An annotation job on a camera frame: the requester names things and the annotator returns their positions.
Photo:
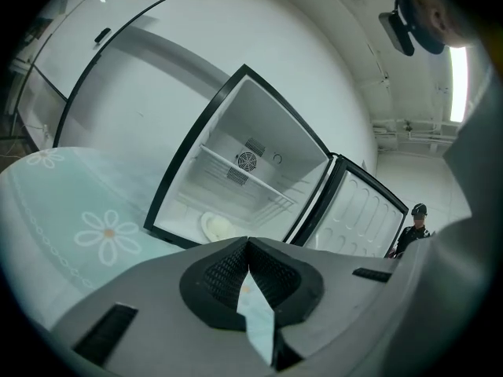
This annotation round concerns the white ceiling pipes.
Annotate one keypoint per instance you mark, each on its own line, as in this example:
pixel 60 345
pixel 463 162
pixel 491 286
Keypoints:
pixel 416 134

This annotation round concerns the black framed whiteboard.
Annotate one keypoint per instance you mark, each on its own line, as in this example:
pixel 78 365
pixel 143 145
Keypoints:
pixel 90 57

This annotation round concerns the round table light blue tablecloth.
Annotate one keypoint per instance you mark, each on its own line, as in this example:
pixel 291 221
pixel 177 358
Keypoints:
pixel 78 202

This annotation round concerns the person's head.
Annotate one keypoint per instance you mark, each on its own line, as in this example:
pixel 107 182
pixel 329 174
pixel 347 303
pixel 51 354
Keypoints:
pixel 440 10

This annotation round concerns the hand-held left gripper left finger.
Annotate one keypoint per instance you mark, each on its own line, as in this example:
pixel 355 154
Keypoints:
pixel 157 308

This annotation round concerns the ceiling light strip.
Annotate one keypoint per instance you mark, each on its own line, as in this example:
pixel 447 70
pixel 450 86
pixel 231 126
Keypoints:
pixel 458 85

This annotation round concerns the black whiteboard eraser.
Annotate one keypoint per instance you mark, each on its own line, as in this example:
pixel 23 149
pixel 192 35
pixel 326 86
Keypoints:
pixel 102 35

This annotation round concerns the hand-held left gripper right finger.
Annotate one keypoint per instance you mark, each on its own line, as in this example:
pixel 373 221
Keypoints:
pixel 338 312

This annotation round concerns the black framed panel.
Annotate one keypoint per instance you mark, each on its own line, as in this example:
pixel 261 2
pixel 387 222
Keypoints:
pixel 361 210

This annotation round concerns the white mini fridge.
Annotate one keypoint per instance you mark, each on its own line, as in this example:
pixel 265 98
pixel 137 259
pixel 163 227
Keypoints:
pixel 275 124

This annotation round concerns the white wire fridge shelf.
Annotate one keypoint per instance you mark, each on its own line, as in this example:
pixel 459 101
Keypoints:
pixel 251 179

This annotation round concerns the white plate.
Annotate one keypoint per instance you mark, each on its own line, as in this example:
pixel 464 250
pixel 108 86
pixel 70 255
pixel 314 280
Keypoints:
pixel 204 224

